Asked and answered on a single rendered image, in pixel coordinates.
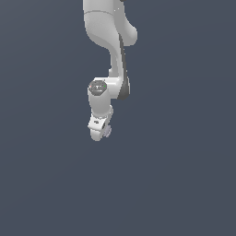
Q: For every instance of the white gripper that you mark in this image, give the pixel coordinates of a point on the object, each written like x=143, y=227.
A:
x=97, y=126

